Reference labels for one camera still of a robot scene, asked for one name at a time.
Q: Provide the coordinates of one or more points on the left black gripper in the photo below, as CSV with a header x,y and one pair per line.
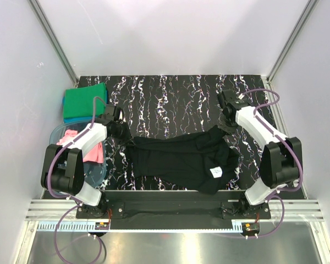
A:
x,y
128,136

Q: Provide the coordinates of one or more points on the black t shirt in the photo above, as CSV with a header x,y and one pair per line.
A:
x,y
200,161

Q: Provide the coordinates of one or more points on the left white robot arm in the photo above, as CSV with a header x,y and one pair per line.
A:
x,y
63,167

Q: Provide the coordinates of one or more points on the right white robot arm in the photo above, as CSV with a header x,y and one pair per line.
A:
x,y
281,161

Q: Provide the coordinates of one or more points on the pink t shirt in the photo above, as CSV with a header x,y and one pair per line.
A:
x,y
94,155

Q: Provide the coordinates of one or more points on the folded green t shirt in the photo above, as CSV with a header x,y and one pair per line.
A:
x,y
78,103

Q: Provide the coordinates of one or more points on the clear blue plastic bin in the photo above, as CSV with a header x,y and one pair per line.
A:
x,y
94,172

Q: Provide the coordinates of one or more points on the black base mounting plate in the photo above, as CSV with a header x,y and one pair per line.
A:
x,y
224,204

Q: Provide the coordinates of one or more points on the white slotted cable duct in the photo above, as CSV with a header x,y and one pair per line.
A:
x,y
117,226

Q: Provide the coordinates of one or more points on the right aluminium frame post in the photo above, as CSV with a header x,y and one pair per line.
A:
x,y
297,29

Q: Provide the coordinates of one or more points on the aluminium frame post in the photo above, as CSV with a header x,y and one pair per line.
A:
x,y
48,29
297,29

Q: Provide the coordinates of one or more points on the left aluminium frame post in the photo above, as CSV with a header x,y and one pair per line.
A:
x,y
48,29

